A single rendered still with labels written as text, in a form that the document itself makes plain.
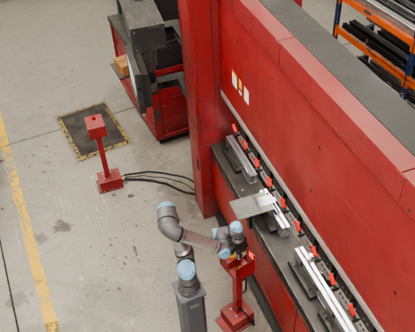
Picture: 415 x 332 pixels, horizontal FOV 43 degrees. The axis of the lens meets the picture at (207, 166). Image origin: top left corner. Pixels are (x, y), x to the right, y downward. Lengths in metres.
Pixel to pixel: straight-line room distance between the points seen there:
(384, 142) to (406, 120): 0.18
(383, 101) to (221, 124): 2.04
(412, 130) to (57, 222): 3.66
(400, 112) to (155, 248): 2.92
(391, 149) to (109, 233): 3.28
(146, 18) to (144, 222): 1.97
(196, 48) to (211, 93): 0.42
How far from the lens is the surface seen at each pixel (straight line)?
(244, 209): 3.61
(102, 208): 5.16
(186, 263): 3.34
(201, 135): 4.21
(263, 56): 3.06
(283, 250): 3.56
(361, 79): 2.53
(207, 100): 4.03
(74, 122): 6.26
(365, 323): 2.84
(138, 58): 4.13
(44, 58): 7.62
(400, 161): 2.12
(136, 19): 3.86
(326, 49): 2.73
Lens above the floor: 3.67
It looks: 43 degrees down
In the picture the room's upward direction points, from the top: 4 degrees counter-clockwise
